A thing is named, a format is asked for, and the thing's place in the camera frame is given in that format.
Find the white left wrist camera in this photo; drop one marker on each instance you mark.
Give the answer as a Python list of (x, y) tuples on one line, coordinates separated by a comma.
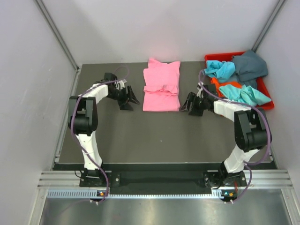
[(120, 84)]

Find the teal t shirt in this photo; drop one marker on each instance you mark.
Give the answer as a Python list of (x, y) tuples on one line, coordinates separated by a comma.
[(246, 95)]

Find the orange t shirt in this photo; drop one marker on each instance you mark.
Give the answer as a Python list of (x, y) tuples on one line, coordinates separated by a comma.
[(218, 85)]

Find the slotted cable duct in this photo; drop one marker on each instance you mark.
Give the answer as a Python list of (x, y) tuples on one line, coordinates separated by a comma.
[(99, 194)]

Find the red plastic bin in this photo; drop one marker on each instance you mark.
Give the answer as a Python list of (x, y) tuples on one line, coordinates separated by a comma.
[(260, 83)]

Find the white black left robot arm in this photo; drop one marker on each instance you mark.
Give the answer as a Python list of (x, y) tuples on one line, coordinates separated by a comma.
[(82, 121)]

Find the left aluminium corner post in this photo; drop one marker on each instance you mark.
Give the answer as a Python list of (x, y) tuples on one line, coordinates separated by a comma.
[(54, 29)]

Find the light blue t shirt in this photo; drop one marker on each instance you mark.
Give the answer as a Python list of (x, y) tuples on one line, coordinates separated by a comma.
[(221, 70)]

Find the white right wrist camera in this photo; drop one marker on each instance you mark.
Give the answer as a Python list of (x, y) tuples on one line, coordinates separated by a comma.
[(200, 90)]

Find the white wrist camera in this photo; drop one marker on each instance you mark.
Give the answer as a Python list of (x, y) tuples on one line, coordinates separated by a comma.
[(120, 84), (200, 90)]

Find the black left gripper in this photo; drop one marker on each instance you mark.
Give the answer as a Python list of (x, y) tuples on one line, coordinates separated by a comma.
[(130, 96)]

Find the grey blue t shirt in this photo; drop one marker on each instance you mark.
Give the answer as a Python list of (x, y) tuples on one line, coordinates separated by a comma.
[(248, 67)]

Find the aluminium corner post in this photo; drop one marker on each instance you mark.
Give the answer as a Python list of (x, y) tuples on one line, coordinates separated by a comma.
[(268, 24), (54, 29)]

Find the aluminium frame rail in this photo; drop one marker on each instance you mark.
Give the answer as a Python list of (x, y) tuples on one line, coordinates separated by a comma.
[(261, 179)]

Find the pink t shirt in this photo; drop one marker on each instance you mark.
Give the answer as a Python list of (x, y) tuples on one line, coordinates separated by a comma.
[(161, 90)]

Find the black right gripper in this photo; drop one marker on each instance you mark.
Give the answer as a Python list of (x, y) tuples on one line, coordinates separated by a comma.
[(185, 107)]

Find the right aluminium corner post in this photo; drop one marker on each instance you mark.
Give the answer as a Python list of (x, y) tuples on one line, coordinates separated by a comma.
[(268, 24)]

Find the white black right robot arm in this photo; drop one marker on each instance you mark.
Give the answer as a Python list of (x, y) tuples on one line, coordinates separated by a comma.
[(250, 130)]

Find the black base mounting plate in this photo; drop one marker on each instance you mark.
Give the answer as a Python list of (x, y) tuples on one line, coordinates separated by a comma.
[(201, 179)]

